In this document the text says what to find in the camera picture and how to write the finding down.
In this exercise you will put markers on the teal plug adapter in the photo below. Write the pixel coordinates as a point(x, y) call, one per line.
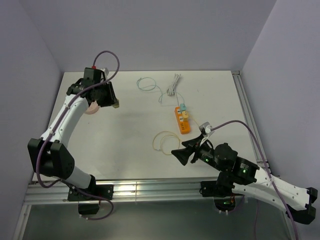
point(182, 107)

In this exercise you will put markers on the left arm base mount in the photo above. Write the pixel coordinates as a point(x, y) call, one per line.
point(89, 202)

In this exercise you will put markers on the aluminium side rail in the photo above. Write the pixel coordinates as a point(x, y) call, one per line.
point(248, 115)

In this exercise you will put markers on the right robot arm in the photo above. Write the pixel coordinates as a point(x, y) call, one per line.
point(240, 176)

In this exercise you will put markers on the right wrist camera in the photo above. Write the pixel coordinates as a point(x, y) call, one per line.
point(206, 130)

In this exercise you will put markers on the orange power strip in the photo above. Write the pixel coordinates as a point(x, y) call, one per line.
point(183, 124)

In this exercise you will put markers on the aluminium front rail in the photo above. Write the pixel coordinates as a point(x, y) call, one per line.
point(147, 190)

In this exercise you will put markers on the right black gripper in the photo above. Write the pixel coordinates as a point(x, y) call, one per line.
point(182, 154)

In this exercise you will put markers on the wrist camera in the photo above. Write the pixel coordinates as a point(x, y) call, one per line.
point(104, 71)
point(206, 130)

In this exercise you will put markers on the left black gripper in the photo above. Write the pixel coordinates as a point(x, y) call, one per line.
point(112, 97)

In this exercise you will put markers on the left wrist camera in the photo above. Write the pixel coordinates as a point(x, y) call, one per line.
point(104, 71)

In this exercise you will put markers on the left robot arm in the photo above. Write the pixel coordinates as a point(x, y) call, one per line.
point(49, 154)

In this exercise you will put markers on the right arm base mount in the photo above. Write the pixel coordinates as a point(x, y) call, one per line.
point(224, 199)

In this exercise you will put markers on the pink round power socket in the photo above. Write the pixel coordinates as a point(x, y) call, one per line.
point(92, 109)

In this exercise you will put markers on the dark yellow plug adapter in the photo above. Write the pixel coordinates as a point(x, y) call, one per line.
point(115, 106)

